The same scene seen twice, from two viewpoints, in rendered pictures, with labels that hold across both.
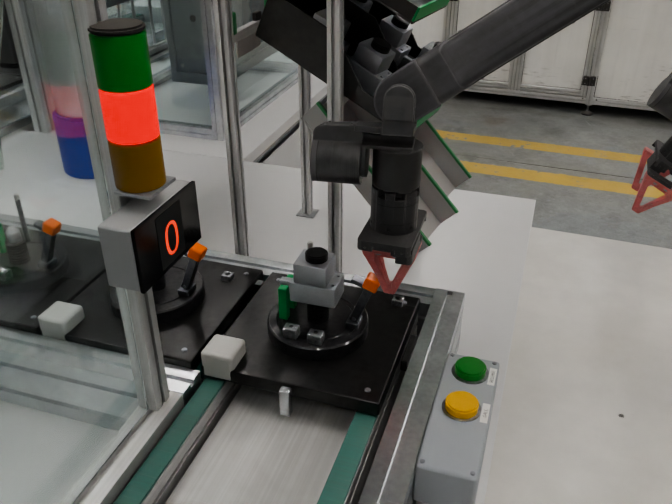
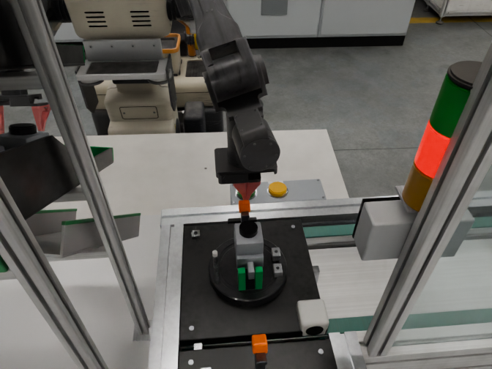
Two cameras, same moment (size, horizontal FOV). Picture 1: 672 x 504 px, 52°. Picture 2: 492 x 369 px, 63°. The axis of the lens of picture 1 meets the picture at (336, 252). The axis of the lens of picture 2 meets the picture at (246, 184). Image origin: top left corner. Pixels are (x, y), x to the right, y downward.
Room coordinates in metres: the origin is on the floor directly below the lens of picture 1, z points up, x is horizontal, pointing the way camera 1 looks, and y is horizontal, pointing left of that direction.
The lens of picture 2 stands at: (0.94, 0.41, 1.58)
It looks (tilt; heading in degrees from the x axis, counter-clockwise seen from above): 43 degrees down; 247
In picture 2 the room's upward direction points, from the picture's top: straight up
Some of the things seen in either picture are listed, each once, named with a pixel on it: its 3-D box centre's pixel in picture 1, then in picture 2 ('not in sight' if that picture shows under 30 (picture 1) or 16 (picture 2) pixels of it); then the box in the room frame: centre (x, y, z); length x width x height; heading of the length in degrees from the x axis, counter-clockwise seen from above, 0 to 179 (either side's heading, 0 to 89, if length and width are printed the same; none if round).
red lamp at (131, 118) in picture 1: (129, 111); (446, 146); (0.63, 0.20, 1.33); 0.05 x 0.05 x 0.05
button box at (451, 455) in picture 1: (459, 425); (277, 200); (0.63, -0.15, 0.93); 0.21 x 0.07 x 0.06; 162
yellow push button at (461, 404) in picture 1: (461, 407); (277, 190); (0.63, -0.15, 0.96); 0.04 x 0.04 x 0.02
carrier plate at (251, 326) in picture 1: (318, 334); (247, 274); (0.78, 0.02, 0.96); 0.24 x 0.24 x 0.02; 72
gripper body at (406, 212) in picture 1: (394, 210); (244, 148); (0.74, -0.07, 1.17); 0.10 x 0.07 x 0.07; 163
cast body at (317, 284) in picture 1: (309, 273); (249, 245); (0.78, 0.03, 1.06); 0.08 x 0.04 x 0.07; 73
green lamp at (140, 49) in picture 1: (121, 58); (466, 103); (0.63, 0.20, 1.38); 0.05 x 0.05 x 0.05
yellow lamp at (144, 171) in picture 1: (137, 160); (431, 183); (0.63, 0.20, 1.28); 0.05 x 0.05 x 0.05
